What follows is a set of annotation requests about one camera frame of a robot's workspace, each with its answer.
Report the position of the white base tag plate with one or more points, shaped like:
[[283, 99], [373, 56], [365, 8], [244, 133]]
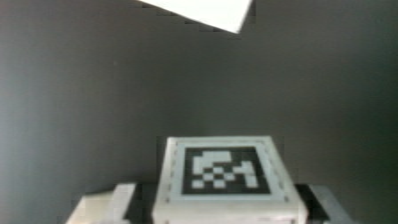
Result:
[[219, 13]]

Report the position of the white tagged cube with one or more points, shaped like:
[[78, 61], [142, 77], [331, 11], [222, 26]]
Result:
[[224, 183]]

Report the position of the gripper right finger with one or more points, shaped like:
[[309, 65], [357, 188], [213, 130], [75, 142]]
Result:
[[327, 212]]

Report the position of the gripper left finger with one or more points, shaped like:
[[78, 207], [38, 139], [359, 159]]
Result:
[[102, 207]]

